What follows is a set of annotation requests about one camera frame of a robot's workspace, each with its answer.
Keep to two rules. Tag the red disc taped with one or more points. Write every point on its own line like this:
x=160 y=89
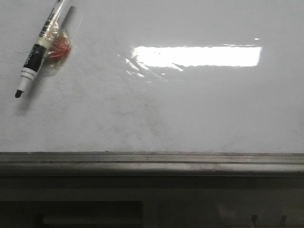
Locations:
x=59 y=49

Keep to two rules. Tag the white whiteboard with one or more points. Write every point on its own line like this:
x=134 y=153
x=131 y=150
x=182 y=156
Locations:
x=157 y=76

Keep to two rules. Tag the white cabinet below whiteboard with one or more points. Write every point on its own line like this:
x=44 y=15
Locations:
x=152 y=202

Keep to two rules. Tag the black and white whiteboard marker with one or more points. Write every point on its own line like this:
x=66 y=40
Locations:
x=42 y=46

